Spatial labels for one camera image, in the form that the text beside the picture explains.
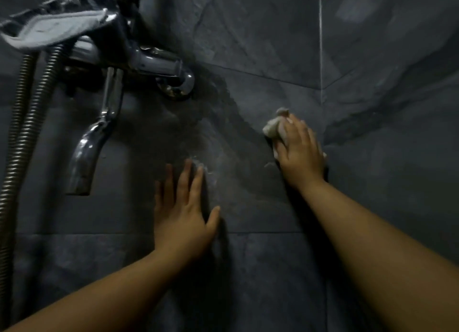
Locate person's right hand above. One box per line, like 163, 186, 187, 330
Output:
274, 114, 328, 189

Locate person's left hand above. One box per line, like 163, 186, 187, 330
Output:
154, 159, 221, 261

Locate white cleaning cloth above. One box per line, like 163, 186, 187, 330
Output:
262, 107, 328, 161

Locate person's right forearm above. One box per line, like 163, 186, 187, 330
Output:
296, 178, 459, 332

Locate person's left forearm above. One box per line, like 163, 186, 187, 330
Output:
4, 249, 191, 332

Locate chrome faucet spout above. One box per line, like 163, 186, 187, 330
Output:
65, 68, 125, 196

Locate chrome shower mixer body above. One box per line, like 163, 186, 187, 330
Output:
64, 16, 196, 100

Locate chrome hand shower head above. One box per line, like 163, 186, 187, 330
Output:
0, 0, 120, 53

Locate metal shower hose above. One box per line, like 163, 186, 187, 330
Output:
0, 45, 64, 323

